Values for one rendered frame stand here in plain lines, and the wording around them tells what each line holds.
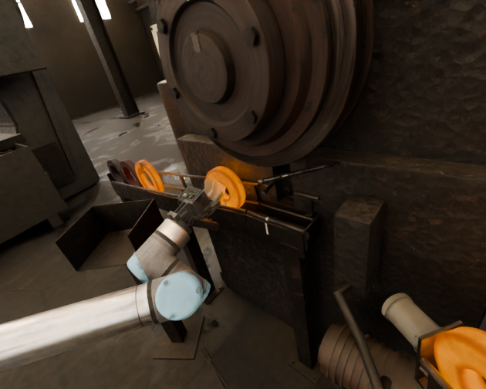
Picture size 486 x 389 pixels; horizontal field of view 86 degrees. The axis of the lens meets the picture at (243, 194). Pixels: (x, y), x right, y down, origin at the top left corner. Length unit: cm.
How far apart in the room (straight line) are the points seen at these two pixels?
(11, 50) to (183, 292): 277
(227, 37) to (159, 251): 51
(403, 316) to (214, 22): 59
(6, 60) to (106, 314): 267
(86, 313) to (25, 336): 11
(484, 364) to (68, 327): 65
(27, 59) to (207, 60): 269
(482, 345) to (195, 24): 62
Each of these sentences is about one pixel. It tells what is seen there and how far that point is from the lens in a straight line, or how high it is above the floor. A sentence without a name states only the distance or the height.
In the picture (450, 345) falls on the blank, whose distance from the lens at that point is 51.
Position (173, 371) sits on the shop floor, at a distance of 139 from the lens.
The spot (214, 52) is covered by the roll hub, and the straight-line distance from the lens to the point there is 49.
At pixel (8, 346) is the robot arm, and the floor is 77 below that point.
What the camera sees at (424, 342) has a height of 71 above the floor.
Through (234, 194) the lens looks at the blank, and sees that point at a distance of 81.
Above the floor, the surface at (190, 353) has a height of 1.
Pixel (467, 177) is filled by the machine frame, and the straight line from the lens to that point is 60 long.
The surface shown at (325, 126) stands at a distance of 51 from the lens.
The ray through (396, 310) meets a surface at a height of 69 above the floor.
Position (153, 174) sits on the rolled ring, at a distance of 121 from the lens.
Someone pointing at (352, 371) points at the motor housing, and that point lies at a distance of 70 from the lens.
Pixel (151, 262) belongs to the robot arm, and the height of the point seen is 72.
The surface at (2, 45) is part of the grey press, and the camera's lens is 308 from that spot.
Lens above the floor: 115
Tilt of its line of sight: 31 degrees down
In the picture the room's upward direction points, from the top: 13 degrees counter-clockwise
